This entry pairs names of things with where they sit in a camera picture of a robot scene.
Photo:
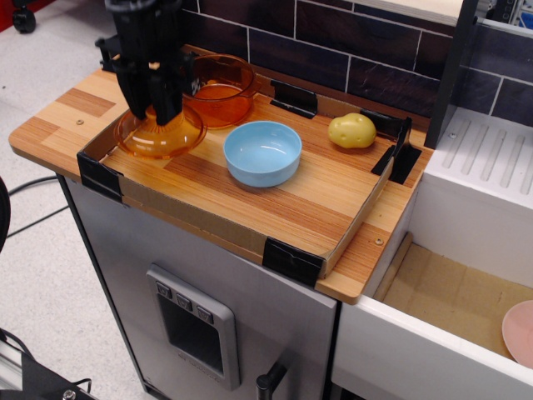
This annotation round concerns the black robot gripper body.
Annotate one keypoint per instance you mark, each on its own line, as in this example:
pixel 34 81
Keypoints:
pixel 148 38

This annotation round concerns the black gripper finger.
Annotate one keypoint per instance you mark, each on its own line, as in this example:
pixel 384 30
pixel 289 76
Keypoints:
pixel 135 89
pixel 165 88

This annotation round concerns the orange transparent pot lid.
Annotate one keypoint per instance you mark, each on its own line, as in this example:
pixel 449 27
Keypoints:
pixel 145 138

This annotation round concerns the orange transparent pot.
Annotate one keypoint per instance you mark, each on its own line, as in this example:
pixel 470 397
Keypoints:
pixel 226 86

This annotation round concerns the cardboard fence with black tape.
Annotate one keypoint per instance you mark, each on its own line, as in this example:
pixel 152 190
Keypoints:
pixel 328 226

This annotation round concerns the light blue bowl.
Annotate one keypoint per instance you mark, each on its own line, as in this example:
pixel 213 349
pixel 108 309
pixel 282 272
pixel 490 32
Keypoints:
pixel 262 154

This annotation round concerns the black caster wheel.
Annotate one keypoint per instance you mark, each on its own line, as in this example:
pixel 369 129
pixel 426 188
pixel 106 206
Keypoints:
pixel 23 19

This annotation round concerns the yellow toy potato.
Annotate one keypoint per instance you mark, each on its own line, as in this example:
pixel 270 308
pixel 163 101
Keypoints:
pixel 353 130

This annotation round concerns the grey toy dishwasher cabinet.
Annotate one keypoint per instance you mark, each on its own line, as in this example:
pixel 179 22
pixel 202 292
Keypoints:
pixel 200 322

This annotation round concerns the white toy sink unit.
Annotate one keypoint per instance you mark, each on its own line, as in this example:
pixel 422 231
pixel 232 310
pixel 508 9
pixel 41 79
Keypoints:
pixel 429 325

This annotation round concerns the pink plate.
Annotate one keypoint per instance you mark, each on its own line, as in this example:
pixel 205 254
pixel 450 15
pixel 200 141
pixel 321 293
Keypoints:
pixel 517 332

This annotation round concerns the black dishwasher door handle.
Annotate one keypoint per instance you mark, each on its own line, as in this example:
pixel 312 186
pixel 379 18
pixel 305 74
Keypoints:
pixel 266 384

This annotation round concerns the black equipment with cables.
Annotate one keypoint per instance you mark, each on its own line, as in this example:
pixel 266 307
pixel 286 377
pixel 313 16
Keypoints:
pixel 23 377

